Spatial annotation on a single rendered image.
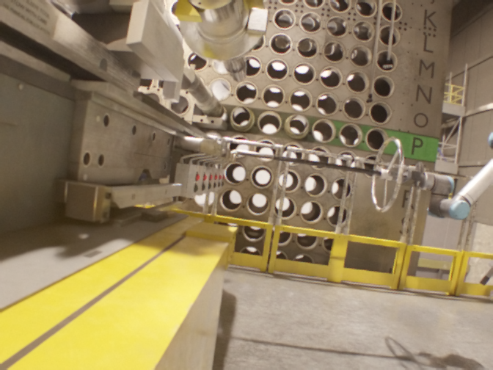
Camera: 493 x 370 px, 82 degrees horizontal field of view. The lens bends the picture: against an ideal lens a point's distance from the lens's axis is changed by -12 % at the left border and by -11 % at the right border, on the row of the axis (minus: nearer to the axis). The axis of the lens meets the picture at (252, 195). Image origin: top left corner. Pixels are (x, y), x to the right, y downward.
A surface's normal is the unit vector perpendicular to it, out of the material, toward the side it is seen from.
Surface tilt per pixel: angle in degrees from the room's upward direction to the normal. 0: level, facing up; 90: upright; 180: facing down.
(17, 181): 90
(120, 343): 0
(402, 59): 90
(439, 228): 90
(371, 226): 90
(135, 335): 0
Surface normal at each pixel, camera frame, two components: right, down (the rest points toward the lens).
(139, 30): -0.49, -0.01
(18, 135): 0.99, 0.14
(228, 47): -0.05, 0.06
